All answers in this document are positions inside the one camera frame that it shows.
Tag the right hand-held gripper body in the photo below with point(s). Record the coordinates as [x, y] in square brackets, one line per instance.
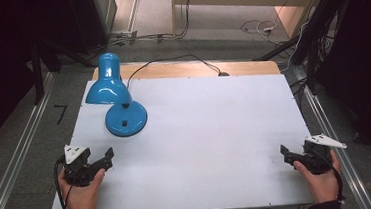
[319, 152]

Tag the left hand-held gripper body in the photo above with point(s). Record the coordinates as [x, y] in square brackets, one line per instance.
[75, 163]

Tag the blue desk lamp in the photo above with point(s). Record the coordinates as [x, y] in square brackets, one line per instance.
[126, 120]

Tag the person's right hand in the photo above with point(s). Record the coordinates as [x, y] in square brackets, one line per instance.
[322, 185]

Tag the person's left hand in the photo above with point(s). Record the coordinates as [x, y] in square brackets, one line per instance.
[80, 199]

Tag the dark curtain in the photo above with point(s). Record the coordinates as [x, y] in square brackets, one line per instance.
[366, 53]
[0, 65]

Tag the wooden table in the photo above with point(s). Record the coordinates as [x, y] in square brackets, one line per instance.
[184, 70]

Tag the black cabinet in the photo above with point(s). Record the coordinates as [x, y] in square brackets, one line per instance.
[94, 18]

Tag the aluminium floor rail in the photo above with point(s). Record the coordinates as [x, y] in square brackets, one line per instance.
[14, 164]
[342, 165]

